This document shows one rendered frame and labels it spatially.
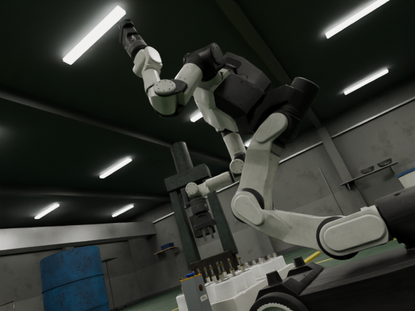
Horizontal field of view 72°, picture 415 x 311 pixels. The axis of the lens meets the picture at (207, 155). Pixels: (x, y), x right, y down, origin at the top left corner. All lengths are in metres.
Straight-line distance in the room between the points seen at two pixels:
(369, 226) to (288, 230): 0.27
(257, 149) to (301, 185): 9.83
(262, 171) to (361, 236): 0.41
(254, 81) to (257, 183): 0.44
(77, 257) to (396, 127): 9.77
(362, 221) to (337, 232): 0.08
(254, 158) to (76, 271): 2.89
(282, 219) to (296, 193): 9.86
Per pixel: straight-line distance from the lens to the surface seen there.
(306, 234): 1.13
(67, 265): 3.73
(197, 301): 1.32
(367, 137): 10.93
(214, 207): 5.51
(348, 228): 1.06
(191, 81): 1.12
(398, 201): 1.09
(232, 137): 1.52
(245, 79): 1.31
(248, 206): 1.14
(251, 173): 1.20
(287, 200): 11.08
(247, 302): 1.48
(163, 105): 1.07
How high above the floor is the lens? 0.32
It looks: 21 degrees up
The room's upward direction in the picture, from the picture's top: 19 degrees counter-clockwise
